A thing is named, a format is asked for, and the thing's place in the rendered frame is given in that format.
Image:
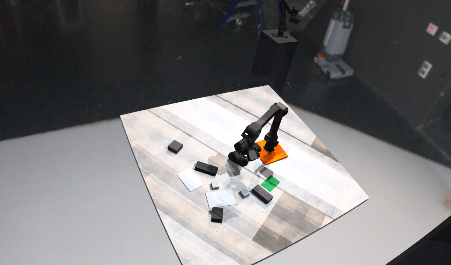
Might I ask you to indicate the green flat square panel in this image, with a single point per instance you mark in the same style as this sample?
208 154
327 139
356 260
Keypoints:
270 183

